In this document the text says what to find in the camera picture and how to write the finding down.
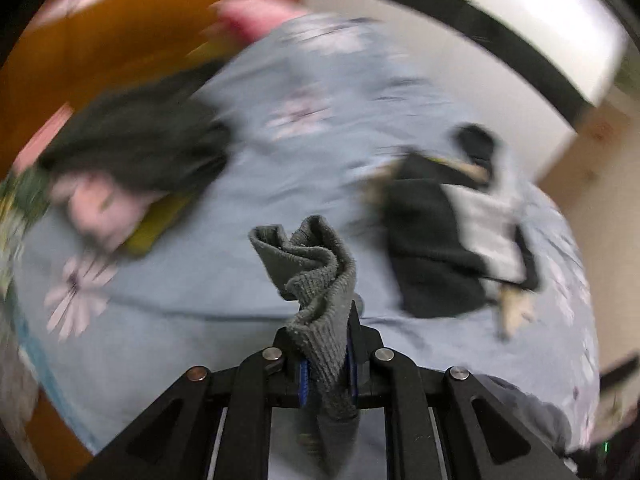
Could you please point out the blue floral duvet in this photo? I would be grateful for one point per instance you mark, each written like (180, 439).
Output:
(225, 280)

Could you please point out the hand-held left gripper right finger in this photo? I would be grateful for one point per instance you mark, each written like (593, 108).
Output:
(353, 370)

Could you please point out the black and white garment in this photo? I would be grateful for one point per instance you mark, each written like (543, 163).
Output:
(430, 240)

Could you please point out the pink garment at top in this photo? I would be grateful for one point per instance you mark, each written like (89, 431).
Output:
(255, 15)

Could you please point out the wooden headboard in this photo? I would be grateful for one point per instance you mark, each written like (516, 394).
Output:
(100, 35)

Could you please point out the beige door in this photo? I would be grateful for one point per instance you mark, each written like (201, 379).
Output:
(600, 160)

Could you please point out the yellow-green cloth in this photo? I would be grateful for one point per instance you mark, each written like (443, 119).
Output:
(150, 230)

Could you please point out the pink cloth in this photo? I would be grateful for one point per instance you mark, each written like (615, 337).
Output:
(100, 210)

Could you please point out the white wardrobe with black stripe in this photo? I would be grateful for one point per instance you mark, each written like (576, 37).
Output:
(500, 0)

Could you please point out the floral patterned cloth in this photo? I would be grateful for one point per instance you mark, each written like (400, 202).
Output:
(20, 210)

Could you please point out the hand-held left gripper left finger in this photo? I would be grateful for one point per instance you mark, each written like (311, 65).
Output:
(302, 385)

